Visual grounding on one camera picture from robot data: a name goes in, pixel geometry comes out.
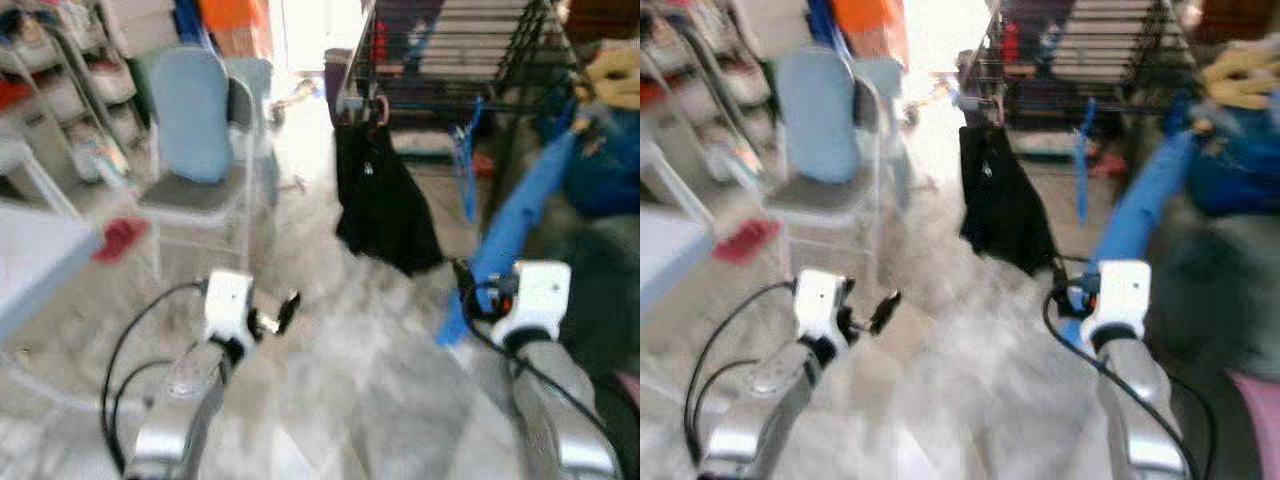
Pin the bright blue garment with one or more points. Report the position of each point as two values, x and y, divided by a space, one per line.
1130 220
520 210

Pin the black metal drying rack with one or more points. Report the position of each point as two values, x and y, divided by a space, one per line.
1060 95
440 95

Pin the white padded board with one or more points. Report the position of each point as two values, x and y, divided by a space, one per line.
480 40
1100 40

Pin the blue hanging cloth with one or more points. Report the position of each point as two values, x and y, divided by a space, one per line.
188 18
820 20

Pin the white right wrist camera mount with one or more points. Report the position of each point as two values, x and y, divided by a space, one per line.
535 300
1118 300

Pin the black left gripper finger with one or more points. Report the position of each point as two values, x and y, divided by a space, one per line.
289 312
887 312

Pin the dark blue clothes pile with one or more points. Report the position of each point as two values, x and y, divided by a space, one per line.
1235 170
605 170

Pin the pale yellow garment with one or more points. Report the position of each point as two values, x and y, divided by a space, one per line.
612 78
1240 78

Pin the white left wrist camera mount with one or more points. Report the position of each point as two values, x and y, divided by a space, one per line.
820 305
228 305

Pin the black garment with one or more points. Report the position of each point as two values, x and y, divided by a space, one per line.
385 210
1005 205

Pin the white lidded storage box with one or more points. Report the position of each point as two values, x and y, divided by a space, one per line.
140 25

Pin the red cloth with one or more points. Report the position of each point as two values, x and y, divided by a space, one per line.
748 242
122 240

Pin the blue plastic clothes hanger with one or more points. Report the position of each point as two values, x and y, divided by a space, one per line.
466 170
1083 170

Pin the pink clothes hanger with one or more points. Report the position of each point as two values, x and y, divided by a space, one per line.
998 108
383 108

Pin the white basket shelf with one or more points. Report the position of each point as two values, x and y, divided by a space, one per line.
700 90
60 90

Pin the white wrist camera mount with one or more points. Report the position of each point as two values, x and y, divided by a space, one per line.
535 300
1118 300
820 305
228 305

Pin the grey green leather sofa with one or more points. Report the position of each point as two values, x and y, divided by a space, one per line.
600 300
1210 300

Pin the purple armchair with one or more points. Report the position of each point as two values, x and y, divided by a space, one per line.
335 80

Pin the orange hanging cloth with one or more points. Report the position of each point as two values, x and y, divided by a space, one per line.
235 25
868 25

